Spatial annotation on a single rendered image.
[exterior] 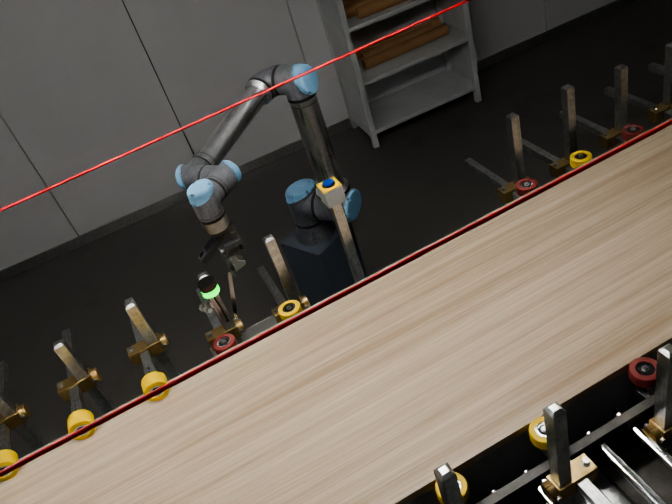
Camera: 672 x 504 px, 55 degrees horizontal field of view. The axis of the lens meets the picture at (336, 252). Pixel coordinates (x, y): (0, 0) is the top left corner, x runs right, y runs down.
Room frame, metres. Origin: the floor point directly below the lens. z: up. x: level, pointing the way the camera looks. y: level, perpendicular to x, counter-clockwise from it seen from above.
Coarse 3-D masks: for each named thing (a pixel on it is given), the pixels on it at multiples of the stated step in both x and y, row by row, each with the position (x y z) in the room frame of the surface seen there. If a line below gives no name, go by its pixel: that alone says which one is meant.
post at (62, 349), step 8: (56, 344) 1.66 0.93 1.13; (64, 344) 1.66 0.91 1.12; (56, 352) 1.65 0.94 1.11; (64, 352) 1.65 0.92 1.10; (72, 352) 1.67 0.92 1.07; (64, 360) 1.65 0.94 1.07; (72, 360) 1.65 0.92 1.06; (72, 368) 1.65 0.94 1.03; (80, 368) 1.65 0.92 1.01; (80, 376) 1.65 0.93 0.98; (88, 392) 1.65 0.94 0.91; (96, 392) 1.65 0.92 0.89; (96, 400) 1.65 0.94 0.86; (104, 400) 1.65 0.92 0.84; (104, 408) 1.65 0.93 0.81; (112, 408) 1.65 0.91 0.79
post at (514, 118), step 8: (512, 112) 2.07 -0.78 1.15; (512, 120) 2.04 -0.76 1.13; (512, 128) 2.04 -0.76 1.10; (512, 136) 2.04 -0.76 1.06; (520, 136) 2.05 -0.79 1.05; (512, 144) 2.05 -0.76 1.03; (520, 144) 2.05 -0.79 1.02; (512, 152) 2.06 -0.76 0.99; (520, 152) 2.05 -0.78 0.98; (512, 160) 2.06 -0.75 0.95; (520, 160) 2.04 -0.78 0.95; (512, 168) 2.07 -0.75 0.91; (520, 168) 2.04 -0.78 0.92; (520, 176) 2.04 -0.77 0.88
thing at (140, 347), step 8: (160, 336) 1.73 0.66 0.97; (136, 344) 1.73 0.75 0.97; (144, 344) 1.71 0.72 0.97; (152, 344) 1.70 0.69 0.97; (160, 344) 1.70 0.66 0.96; (168, 344) 1.71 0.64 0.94; (128, 352) 1.70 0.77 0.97; (136, 352) 1.69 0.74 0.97; (152, 352) 1.69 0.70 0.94; (160, 352) 1.70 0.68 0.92; (136, 360) 1.68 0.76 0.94
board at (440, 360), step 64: (576, 192) 1.81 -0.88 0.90; (640, 192) 1.70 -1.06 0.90; (448, 256) 1.71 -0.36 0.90; (512, 256) 1.60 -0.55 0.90; (576, 256) 1.51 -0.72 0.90; (640, 256) 1.41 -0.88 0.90; (320, 320) 1.61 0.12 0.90; (384, 320) 1.52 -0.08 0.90; (448, 320) 1.42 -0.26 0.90; (512, 320) 1.34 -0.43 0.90; (576, 320) 1.26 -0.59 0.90; (640, 320) 1.18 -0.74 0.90; (192, 384) 1.53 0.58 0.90; (256, 384) 1.43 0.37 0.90; (320, 384) 1.35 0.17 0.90; (384, 384) 1.26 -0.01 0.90; (448, 384) 1.19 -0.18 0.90; (512, 384) 1.12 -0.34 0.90; (576, 384) 1.05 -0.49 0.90; (64, 448) 1.44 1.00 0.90; (128, 448) 1.35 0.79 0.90; (192, 448) 1.27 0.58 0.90; (256, 448) 1.20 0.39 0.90; (320, 448) 1.13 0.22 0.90; (384, 448) 1.06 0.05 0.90; (448, 448) 0.99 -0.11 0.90
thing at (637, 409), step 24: (648, 408) 0.96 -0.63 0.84; (600, 432) 0.93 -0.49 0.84; (624, 432) 0.94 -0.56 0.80; (576, 456) 0.90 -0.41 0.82; (600, 456) 0.92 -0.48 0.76; (624, 456) 0.92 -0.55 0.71; (648, 456) 0.90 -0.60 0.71; (528, 480) 0.88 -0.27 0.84; (600, 480) 0.88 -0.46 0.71; (624, 480) 0.86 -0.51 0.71; (648, 480) 0.84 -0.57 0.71
